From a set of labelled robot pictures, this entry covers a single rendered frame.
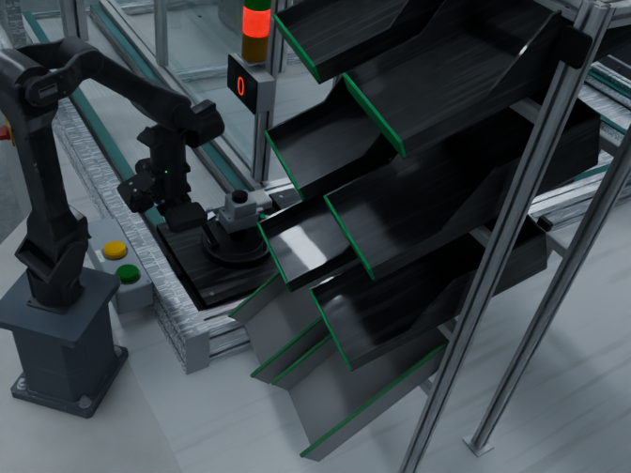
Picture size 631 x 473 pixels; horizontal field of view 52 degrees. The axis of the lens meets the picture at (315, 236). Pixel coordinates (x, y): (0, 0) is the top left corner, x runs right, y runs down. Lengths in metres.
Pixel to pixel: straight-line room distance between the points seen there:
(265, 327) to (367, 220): 0.38
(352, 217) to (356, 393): 0.30
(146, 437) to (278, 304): 0.31
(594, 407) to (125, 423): 0.85
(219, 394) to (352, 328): 0.40
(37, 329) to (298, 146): 0.47
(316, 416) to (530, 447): 0.43
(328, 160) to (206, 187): 0.72
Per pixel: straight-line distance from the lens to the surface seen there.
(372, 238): 0.75
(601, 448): 1.32
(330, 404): 0.99
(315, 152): 0.85
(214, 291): 1.20
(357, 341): 0.85
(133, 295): 1.24
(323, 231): 0.95
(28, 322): 1.07
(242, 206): 1.21
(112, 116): 1.78
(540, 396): 1.34
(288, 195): 1.43
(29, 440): 1.19
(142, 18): 2.45
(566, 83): 0.63
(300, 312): 1.05
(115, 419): 1.18
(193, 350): 1.17
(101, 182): 1.47
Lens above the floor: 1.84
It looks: 41 degrees down
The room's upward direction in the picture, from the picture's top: 9 degrees clockwise
